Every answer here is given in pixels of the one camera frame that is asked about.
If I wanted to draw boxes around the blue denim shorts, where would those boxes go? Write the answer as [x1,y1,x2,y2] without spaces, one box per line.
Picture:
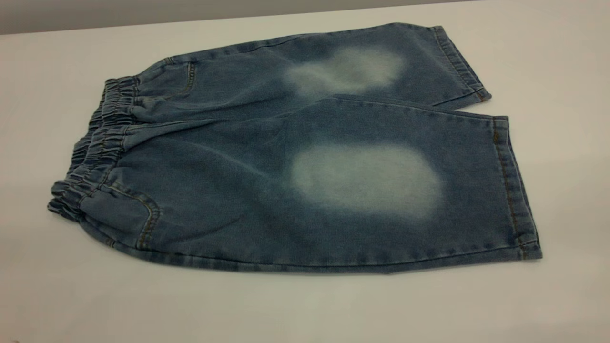
[47,21,544,274]

